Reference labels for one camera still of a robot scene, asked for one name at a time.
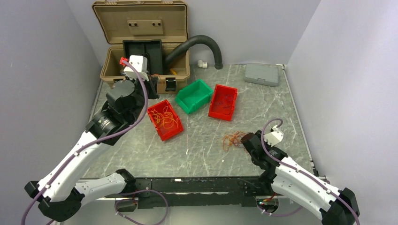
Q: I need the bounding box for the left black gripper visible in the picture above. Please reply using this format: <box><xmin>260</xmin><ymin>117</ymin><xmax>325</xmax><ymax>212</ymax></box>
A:
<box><xmin>125</xmin><ymin>70</ymin><xmax>160</xmax><ymax>122</ymax></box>

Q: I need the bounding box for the orange cable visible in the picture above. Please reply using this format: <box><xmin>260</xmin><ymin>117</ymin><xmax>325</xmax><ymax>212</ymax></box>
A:
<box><xmin>222</xmin><ymin>130</ymin><xmax>248</xmax><ymax>152</ymax></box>

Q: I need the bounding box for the yellow cable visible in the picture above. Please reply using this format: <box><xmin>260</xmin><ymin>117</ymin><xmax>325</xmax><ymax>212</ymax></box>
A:
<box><xmin>151</xmin><ymin>105</ymin><xmax>179</xmax><ymax>131</ymax></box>

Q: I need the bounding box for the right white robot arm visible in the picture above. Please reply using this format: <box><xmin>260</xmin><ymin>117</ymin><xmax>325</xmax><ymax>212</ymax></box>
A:
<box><xmin>241</xmin><ymin>128</ymin><xmax>360</xmax><ymax>225</ymax></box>

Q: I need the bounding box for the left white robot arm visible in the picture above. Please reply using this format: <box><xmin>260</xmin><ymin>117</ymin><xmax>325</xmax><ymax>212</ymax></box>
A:
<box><xmin>24</xmin><ymin>75</ymin><xmax>158</xmax><ymax>222</ymax></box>

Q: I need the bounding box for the small red plastic bin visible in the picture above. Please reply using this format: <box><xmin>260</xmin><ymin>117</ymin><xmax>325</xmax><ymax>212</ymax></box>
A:
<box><xmin>147</xmin><ymin>100</ymin><xmax>184</xmax><ymax>141</ymax></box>

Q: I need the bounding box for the large red plastic bin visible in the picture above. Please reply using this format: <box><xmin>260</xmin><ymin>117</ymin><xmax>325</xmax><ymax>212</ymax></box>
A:
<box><xmin>208</xmin><ymin>84</ymin><xmax>237</xmax><ymax>121</ymax></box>

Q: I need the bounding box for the black toolbox tray insert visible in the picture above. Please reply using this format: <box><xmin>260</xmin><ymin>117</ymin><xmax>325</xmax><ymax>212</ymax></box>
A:
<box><xmin>122</xmin><ymin>40</ymin><xmax>163</xmax><ymax>75</ymax></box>

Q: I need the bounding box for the grey plastic organizer case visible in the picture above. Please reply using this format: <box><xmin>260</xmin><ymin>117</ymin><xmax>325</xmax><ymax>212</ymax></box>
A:
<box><xmin>244</xmin><ymin>63</ymin><xmax>282</xmax><ymax>87</ymax></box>

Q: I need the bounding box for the green plastic bin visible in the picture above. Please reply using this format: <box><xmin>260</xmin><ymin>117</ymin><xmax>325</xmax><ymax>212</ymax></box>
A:
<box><xmin>175</xmin><ymin>79</ymin><xmax>214</xmax><ymax>114</ymax></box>

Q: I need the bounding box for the white pipe fitting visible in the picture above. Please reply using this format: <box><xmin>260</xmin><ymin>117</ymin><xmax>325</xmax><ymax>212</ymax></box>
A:
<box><xmin>197</xmin><ymin>60</ymin><xmax>208</xmax><ymax>68</ymax></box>

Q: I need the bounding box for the tan plastic toolbox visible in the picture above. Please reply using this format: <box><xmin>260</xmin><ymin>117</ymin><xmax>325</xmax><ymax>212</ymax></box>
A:
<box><xmin>92</xmin><ymin>0</ymin><xmax>190</xmax><ymax>94</ymax></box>

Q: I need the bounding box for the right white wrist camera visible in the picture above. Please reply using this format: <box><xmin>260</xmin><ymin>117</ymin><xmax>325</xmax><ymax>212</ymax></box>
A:
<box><xmin>264</xmin><ymin>125</ymin><xmax>284</xmax><ymax>147</ymax></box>

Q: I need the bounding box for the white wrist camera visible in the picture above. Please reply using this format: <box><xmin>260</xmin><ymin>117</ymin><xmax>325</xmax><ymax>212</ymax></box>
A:
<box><xmin>264</xmin><ymin>125</ymin><xmax>284</xmax><ymax>147</ymax></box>
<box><xmin>119</xmin><ymin>55</ymin><xmax>150</xmax><ymax>81</ymax></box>

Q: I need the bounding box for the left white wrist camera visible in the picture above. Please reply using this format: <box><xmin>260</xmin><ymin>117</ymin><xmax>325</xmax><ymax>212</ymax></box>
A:
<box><xmin>119</xmin><ymin>55</ymin><xmax>150</xmax><ymax>81</ymax></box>

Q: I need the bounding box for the black corrugated hose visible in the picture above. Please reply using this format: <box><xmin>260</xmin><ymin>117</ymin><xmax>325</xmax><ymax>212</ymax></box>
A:
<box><xmin>164</xmin><ymin>35</ymin><xmax>224</xmax><ymax>70</ymax></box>

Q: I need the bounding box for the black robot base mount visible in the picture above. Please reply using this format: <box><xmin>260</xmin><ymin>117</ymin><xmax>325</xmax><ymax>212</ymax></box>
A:
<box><xmin>104</xmin><ymin>176</ymin><xmax>281</xmax><ymax>209</ymax></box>

